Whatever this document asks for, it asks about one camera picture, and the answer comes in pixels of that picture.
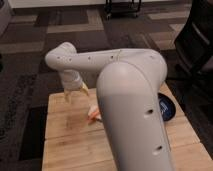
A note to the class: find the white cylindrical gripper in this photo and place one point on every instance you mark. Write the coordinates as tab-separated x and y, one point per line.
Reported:
71	80

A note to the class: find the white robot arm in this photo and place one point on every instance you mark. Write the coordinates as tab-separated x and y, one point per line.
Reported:
127	95

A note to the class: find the orange carrot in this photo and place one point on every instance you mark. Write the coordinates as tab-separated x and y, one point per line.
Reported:
93	115

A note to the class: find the black wheeled cart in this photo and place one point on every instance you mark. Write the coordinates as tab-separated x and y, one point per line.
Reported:
118	8

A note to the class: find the dark blue plate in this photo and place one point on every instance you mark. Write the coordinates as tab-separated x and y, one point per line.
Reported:
167	107

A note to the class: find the white cabinet corner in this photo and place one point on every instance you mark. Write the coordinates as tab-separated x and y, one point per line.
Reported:
6	13

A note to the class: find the black office chair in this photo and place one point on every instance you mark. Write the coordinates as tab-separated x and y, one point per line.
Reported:
194	43

